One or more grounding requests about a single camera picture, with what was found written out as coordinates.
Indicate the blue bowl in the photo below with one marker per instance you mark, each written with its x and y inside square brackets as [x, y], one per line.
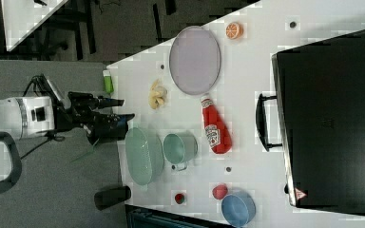
[238, 208]

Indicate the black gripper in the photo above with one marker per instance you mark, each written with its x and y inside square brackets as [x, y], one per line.
[84, 113]

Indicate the orange slice toy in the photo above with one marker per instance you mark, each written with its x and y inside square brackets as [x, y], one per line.
[234, 30]

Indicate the red strawberry toy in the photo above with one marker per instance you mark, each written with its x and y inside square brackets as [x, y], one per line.
[180, 198]

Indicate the grey round plate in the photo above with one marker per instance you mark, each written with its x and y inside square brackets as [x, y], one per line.
[195, 60]

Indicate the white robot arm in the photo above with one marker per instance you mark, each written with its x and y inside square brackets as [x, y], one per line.
[46, 116]

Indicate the black cylinder object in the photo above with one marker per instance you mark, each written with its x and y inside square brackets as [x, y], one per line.
[110, 197]

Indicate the green metal cup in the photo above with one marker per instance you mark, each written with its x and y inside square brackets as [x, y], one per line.
[179, 149]

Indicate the green oval strainer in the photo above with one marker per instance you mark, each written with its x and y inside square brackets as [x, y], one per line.
[144, 154]

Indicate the green white marker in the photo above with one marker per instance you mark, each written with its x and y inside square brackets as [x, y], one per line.
[108, 81]

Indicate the red plush ketchup bottle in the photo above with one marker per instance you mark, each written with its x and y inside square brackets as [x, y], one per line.
[215, 129]

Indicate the black toaster oven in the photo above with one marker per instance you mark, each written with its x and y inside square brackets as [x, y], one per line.
[320, 94]

